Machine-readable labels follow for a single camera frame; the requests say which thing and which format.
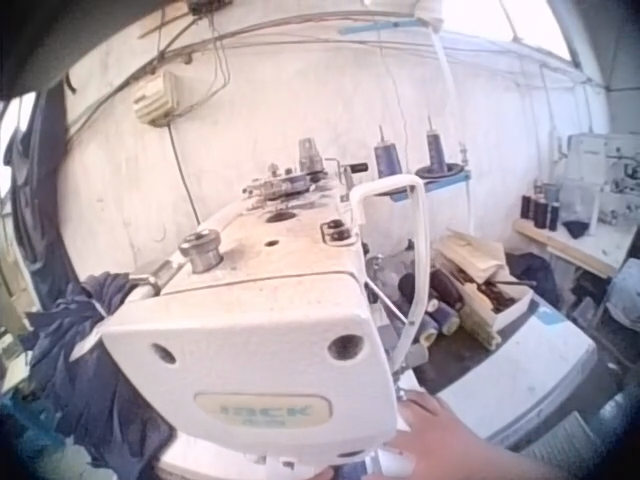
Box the black wall cable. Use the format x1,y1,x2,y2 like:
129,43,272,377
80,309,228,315
166,122,202,227

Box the blue overhead bar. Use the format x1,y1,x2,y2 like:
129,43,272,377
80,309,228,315
338,18,401,37

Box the cardboard box of parts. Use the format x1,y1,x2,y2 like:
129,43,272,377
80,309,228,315
433,228,535,347

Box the white plastic guard tube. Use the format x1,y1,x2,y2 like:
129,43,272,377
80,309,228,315
348,173,432,361

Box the wooden work table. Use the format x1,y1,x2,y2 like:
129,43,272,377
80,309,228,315
513,215,639,280

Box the group of black thread spools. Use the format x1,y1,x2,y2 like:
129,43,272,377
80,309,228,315
518,191,562,232

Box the beige wall electrical box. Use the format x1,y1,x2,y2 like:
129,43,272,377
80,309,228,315
131,68,195,127

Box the white background sewing machine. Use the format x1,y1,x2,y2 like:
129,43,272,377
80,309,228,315
563,130,640,237

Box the white industrial sewing machine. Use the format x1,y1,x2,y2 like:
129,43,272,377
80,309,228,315
101,135,432,477

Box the white hanging hose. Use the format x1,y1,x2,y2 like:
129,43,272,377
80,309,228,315
418,0,459,109

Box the blue cloth pile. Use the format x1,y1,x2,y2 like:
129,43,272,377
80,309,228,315
508,251,562,307

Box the blue thread stand shelf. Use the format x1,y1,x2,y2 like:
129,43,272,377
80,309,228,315
388,162,473,205

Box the person's right hand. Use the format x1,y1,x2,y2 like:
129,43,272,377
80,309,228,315
385,389,484,480

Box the hanging dark blue garments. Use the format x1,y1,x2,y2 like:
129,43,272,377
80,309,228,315
3,82,84,284

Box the dark blue thread cone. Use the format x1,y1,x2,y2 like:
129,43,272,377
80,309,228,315
423,115,450,170
373,124,403,180

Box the white sewing table panel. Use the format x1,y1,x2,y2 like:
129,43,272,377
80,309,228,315
433,293,599,447

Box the dark blue fabric heap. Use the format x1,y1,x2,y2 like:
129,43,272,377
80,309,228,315
22,271,189,474

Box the heap of dark thread spools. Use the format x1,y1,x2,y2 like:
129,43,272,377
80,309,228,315
396,268,462,347

